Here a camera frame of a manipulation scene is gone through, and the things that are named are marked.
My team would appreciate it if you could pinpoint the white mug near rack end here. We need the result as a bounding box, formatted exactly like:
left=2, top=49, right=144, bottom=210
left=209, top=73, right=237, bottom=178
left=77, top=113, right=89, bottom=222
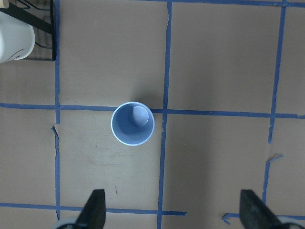
left=0, top=12, right=35, bottom=63

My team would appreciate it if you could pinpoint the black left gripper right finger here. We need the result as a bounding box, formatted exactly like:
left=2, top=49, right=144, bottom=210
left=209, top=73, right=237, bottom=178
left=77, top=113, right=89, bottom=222
left=239, top=189, right=281, bottom=229

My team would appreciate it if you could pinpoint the light blue plastic cup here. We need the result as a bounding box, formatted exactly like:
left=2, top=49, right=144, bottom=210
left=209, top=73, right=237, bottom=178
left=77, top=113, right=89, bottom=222
left=111, top=102, right=155, bottom=146

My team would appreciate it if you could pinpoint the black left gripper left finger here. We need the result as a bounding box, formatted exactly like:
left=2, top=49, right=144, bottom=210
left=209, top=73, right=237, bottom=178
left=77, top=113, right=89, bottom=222
left=75, top=189, right=106, bottom=229

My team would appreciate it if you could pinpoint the black wire mug rack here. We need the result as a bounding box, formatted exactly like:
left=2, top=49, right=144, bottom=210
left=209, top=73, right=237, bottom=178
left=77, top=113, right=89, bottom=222
left=0, top=0, right=59, bottom=61

